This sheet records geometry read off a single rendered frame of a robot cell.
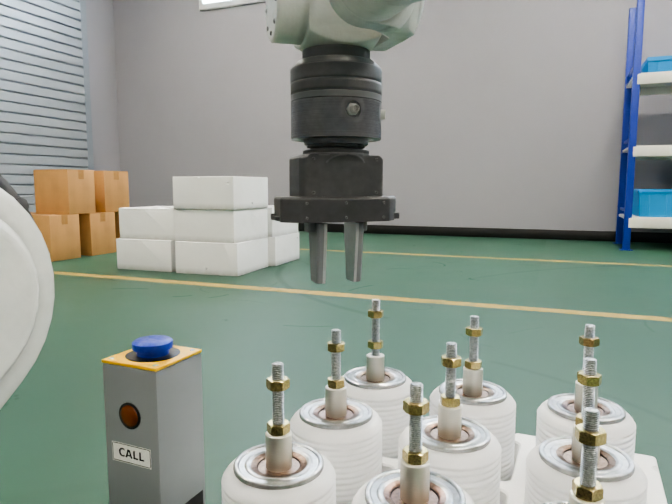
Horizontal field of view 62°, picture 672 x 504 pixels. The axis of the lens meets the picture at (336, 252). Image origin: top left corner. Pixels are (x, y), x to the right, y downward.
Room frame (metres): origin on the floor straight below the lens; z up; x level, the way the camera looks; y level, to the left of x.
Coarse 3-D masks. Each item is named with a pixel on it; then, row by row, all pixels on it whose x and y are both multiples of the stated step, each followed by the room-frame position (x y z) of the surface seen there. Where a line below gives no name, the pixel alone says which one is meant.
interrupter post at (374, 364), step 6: (366, 360) 0.66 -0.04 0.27; (372, 360) 0.65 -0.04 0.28; (378, 360) 0.65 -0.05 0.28; (366, 366) 0.66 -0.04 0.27; (372, 366) 0.65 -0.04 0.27; (378, 366) 0.65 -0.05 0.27; (366, 372) 0.66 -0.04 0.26; (372, 372) 0.65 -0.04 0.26; (378, 372) 0.65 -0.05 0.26; (366, 378) 0.66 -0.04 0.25; (372, 378) 0.65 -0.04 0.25; (378, 378) 0.65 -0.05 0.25
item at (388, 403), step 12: (348, 384) 0.64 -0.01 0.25; (408, 384) 0.64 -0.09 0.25; (348, 396) 0.63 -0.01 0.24; (360, 396) 0.62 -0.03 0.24; (372, 396) 0.62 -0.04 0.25; (384, 396) 0.62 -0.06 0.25; (396, 396) 0.62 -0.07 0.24; (408, 396) 0.63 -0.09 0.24; (372, 408) 0.61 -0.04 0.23; (384, 408) 0.61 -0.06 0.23; (396, 408) 0.62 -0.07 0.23; (384, 420) 0.61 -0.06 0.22; (396, 420) 0.62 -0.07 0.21; (408, 420) 0.63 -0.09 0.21; (384, 432) 0.61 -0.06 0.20; (396, 432) 0.62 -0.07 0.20; (384, 444) 0.61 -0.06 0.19; (396, 444) 0.62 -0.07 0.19; (384, 456) 0.61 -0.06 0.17; (396, 456) 0.62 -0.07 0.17
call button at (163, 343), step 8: (144, 336) 0.57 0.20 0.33; (152, 336) 0.57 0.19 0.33; (160, 336) 0.57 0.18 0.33; (168, 336) 0.57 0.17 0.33; (136, 344) 0.54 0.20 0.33; (144, 344) 0.54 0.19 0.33; (152, 344) 0.54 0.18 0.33; (160, 344) 0.54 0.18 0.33; (168, 344) 0.55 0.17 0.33; (136, 352) 0.55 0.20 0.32; (144, 352) 0.54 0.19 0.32; (152, 352) 0.54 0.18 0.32; (160, 352) 0.54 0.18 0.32; (168, 352) 0.55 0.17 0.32
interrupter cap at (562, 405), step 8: (552, 400) 0.58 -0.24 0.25; (560, 400) 0.58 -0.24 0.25; (568, 400) 0.59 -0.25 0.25; (600, 400) 0.58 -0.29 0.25; (608, 400) 0.58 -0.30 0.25; (552, 408) 0.56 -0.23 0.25; (560, 408) 0.56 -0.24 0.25; (568, 408) 0.57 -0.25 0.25; (600, 408) 0.57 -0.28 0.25; (608, 408) 0.56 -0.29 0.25; (616, 408) 0.56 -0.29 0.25; (560, 416) 0.55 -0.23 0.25; (568, 416) 0.54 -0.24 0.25; (600, 416) 0.54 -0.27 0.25; (608, 416) 0.54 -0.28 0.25; (616, 416) 0.54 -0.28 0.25; (624, 416) 0.54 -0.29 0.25; (600, 424) 0.53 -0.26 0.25; (608, 424) 0.53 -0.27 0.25
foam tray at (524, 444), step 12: (516, 444) 0.64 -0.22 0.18; (528, 444) 0.63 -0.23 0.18; (516, 456) 0.64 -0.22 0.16; (636, 456) 0.60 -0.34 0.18; (648, 456) 0.60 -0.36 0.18; (384, 468) 0.58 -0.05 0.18; (396, 468) 0.58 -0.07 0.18; (516, 468) 0.58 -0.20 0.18; (648, 468) 0.58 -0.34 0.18; (516, 480) 0.55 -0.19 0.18; (648, 480) 0.55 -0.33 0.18; (660, 480) 0.55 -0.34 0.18; (504, 492) 0.53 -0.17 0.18; (516, 492) 0.53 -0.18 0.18; (648, 492) 0.53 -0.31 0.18; (660, 492) 0.53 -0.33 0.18
